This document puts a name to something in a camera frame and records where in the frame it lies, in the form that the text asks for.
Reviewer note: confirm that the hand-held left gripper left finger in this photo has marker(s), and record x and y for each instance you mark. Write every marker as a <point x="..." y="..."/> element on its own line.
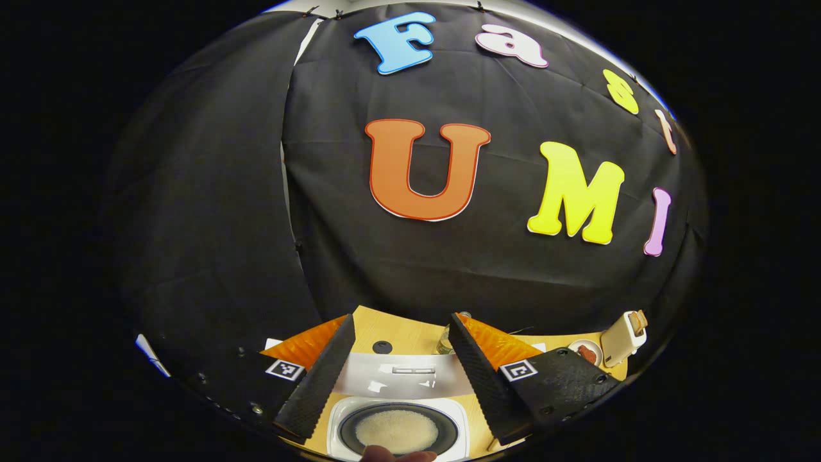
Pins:
<point x="321" y="385"/>

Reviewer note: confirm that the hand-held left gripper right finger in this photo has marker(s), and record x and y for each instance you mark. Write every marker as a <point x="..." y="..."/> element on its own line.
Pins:
<point x="484" y="385"/>

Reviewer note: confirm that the white rice cooker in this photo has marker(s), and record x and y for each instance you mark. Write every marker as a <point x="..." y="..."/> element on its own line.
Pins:
<point x="385" y="385"/>

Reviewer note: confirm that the white rice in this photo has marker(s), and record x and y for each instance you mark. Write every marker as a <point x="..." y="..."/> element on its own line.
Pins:
<point x="397" y="428"/>

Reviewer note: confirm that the clear plastic water bottle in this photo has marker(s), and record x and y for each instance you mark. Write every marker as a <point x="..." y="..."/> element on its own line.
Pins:
<point x="446" y="343"/>

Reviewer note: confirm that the black round table grommet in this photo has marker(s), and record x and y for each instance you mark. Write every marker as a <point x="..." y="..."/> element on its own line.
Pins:
<point x="382" y="347"/>

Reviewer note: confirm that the round white plate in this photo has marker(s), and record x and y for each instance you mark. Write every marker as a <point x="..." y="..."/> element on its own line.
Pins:
<point x="572" y="350"/>

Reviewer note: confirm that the brown meat piece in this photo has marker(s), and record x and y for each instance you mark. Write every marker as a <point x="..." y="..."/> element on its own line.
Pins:
<point x="587" y="353"/>

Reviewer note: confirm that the black backdrop cloth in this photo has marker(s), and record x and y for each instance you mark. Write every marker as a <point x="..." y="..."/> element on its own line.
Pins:
<point x="385" y="269"/>

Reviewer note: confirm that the white toaster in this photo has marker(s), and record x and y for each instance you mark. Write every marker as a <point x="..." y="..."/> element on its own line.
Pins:
<point x="619" y="343"/>

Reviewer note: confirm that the toasted bread slice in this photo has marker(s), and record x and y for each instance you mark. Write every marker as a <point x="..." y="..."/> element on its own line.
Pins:
<point x="638" y="321"/>

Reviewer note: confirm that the computer monitor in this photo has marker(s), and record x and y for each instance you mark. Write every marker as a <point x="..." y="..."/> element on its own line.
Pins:
<point x="154" y="356"/>

